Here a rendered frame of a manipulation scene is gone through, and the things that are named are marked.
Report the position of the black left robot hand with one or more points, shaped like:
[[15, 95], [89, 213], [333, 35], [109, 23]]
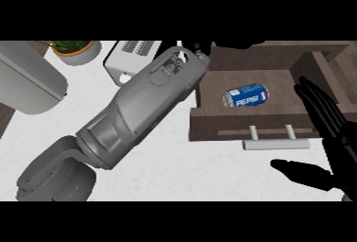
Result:
[[235, 43]]

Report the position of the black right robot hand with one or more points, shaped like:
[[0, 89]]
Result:
[[332, 126]]

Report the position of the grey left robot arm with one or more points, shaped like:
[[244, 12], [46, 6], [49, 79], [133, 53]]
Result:
[[139, 100]]

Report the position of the brown wooden drawer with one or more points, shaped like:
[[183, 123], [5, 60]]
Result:
[[246, 82], [232, 124]]

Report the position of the blue soda can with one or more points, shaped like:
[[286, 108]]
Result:
[[246, 95]]

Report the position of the brown wooden drawer front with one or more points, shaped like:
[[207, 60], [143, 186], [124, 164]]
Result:
[[232, 124]]

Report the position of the brown wooden cabinet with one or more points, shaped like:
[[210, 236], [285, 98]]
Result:
[[345, 78]]

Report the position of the white toaster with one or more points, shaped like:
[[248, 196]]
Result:
[[125, 64]]

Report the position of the white plant pot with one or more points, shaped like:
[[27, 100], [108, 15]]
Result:
[[83, 56]]

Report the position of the green plant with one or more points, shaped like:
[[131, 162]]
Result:
[[68, 44]]

